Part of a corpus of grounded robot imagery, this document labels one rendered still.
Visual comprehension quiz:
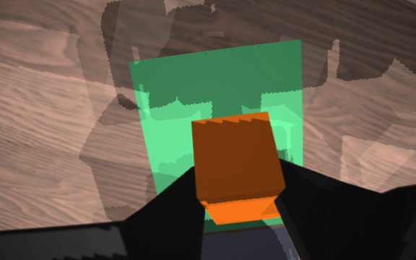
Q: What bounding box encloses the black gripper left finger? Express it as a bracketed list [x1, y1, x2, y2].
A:
[0, 166, 205, 260]

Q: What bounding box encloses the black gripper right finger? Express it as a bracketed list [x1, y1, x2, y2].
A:
[274, 158, 416, 260]

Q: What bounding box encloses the orange l-shaped part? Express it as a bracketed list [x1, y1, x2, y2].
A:
[191, 111, 286, 225]

